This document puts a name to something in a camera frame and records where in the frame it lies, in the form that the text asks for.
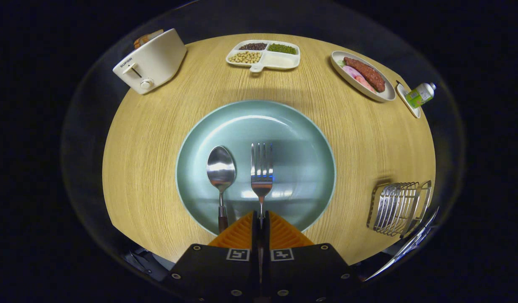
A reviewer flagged toast slice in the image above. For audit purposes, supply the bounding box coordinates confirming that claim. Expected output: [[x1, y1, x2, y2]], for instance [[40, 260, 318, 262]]
[[133, 29, 165, 49]]

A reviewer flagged white oval plate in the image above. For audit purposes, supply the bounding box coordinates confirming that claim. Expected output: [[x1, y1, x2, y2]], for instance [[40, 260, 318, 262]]
[[330, 50, 396, 103]]

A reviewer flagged green label bottle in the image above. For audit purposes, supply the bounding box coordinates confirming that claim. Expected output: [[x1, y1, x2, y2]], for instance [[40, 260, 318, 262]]
[[405, 82, 437, 109]]

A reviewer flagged salmon pink meat slice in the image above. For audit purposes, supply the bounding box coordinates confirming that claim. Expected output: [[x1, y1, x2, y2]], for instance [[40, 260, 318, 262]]
[[355, 75, 377, 93]]

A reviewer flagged fork with wooden handle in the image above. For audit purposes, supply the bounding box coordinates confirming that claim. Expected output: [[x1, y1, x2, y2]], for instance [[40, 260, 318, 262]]
[[250, 142, 274, 230]]

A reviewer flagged white toaster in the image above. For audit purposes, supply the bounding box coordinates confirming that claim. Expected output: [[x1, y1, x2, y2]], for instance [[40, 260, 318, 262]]
[[112, 28, 188, 95]]

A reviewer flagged light blue plate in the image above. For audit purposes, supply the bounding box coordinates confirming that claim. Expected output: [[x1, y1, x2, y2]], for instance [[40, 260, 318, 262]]
[[175, 100, 337, 236]]

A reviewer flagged metal wire basket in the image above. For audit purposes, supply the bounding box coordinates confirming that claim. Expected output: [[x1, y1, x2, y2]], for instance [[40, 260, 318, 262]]
[[367, 180, 433, 236]]

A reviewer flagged white divided dish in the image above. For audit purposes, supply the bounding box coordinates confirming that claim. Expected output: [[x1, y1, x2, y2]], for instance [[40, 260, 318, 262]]
[[226, 40, 301, 73]]

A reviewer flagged spoon with wooden handle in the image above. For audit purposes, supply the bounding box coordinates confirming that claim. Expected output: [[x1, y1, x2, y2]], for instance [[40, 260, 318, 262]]
[[206, 145, 236, 234]]

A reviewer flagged pile of green beans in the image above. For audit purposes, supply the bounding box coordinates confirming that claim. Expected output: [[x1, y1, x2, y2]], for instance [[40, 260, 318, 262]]
[[267, 43, 298, 55]]

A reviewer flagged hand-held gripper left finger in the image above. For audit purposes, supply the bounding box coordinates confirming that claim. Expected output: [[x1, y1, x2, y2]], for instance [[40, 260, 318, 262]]
[[162, 210, 263, 303]]

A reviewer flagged pink ham slice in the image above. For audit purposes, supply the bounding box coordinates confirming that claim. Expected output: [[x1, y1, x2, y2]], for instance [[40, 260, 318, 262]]
[[342, 65, 364, 82]]

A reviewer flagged white coaster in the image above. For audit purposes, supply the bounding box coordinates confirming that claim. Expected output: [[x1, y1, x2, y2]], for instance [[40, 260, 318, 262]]
[[396, 80, 422, 119]]

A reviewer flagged black backdrop cloth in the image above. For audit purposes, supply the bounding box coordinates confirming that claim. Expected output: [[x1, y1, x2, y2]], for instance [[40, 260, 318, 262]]
[[112, 0, 415, 47]]

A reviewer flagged pile of yellow soybeans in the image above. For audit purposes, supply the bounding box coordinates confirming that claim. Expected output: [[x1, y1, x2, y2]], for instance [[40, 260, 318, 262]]
[[228, 51, 262, 64]]

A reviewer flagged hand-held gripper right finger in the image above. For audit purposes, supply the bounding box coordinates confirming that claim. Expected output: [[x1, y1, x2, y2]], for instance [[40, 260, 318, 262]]
[[262, 210, 362, 303]]

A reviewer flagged open laptop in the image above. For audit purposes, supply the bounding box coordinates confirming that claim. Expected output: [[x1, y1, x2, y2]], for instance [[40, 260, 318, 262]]
[[364, 206, 439, 282]]

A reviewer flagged brown steak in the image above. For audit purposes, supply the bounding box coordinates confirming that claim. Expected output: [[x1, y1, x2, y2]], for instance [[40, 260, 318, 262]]
[[343, 57, 386, 93]]

